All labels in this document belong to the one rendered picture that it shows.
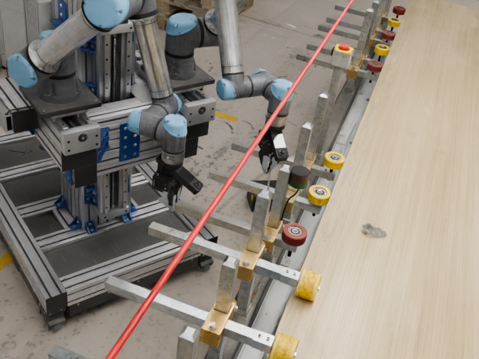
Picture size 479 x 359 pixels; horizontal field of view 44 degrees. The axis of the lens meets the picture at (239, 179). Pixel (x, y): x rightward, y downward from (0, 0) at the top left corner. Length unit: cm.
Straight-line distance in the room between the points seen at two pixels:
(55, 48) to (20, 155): 154
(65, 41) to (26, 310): 137
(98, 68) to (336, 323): 132
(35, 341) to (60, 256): 37
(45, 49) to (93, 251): 113
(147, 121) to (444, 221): 107
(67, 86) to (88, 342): 113
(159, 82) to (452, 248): 110
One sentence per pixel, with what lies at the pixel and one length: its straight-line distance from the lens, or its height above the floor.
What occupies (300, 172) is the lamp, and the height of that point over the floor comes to 111.
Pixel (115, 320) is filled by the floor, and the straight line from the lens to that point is 279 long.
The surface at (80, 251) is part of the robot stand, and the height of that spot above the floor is 21.
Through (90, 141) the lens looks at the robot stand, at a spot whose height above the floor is 94.
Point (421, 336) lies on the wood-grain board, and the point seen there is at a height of 90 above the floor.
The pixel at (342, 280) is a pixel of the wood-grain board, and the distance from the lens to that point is 181.
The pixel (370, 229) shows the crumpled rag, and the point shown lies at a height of 91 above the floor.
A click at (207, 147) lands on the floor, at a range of 390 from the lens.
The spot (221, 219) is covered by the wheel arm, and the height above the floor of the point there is 86.
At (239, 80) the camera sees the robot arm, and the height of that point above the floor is 124.
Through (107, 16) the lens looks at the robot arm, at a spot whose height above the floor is 148.
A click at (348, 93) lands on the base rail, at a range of 331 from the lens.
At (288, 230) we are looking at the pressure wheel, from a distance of 192.
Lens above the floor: 213
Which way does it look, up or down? 36 degrees down
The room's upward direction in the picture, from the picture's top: 9 degrees clockwise
